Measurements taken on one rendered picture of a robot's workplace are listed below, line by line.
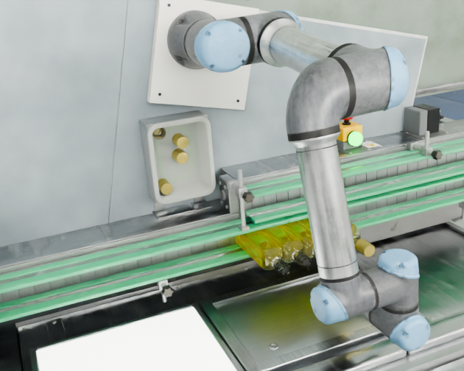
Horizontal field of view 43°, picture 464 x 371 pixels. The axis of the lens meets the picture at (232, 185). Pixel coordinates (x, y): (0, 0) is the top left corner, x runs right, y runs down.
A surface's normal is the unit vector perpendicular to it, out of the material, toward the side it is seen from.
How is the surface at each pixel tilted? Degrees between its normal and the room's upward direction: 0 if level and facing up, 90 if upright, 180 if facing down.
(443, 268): 90
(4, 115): 0
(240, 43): 8
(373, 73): 26
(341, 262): 20
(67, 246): 90
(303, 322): 90
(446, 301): 91
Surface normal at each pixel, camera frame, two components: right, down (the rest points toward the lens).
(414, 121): -0.92, 0.20
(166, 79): 0.38, 0.30
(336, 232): 0.11, 0.12
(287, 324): -0.07, -0.94
